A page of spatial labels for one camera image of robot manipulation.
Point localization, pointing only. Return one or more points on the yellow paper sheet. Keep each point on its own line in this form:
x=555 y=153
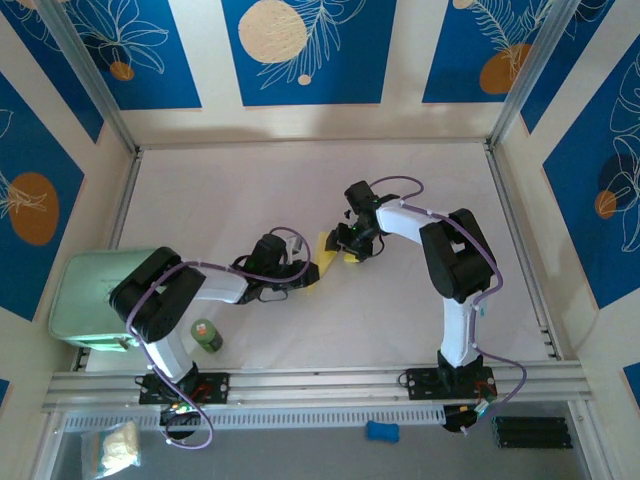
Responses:
x=326 y=256

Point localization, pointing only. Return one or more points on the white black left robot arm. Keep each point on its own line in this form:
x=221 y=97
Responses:
x=150 y=295

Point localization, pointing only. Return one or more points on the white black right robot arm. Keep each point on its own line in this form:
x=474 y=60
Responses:
x=457 y=255

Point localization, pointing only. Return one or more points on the green can with label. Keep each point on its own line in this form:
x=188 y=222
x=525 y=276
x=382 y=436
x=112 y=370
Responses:
x=206 y=336

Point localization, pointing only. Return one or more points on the black controller board with LEDs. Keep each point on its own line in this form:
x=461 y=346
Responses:
x=465 y=417
x=180 y=414

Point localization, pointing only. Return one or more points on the blue sponge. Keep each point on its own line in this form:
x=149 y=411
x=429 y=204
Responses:
x=382 y=431

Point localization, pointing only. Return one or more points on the mint green zip case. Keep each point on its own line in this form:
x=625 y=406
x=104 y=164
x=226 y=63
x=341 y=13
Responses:
x=85 y=295

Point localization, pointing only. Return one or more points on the clear bag with pale contents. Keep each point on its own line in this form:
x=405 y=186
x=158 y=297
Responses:
x=117 y=447

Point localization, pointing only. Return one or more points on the black ridged box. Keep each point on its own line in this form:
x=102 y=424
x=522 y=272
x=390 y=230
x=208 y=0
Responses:
x=532 y=432

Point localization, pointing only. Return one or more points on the aluminium mounting rail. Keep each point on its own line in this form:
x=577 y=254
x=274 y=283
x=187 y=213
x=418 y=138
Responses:
x=325 y=382

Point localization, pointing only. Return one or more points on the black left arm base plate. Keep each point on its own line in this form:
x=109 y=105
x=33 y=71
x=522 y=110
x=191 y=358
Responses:
x=215 y=387

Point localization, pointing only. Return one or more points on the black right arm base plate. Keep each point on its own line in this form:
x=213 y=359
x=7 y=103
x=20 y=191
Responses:
x=420 y=385

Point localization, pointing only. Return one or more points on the aluminium table edge rail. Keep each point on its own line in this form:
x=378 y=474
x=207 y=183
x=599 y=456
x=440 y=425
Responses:
x=515 y=225
x=125 y=200

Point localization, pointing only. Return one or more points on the aluminium corner post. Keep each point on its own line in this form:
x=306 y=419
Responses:
x=90 y=75
x=535 y=70

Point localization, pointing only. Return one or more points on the aluminium frame leg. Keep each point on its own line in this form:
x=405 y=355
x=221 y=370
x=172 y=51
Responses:
x=47 y=450
x=592 y=445

